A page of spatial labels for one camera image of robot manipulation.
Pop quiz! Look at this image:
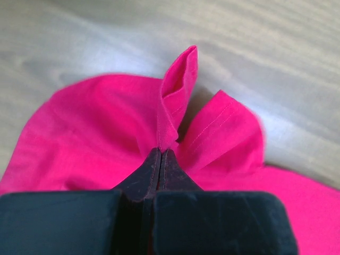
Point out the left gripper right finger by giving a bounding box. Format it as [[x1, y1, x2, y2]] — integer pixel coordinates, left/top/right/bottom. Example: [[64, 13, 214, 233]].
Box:
[[156, 150, 298, 254]]

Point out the pink red t shirt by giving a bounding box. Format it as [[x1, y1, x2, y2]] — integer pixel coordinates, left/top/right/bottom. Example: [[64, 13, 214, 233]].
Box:
[[1, 46, 339, 254]]

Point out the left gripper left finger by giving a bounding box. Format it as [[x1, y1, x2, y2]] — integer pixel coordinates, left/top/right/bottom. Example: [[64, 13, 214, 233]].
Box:
[[1, 149, 161, 254]]

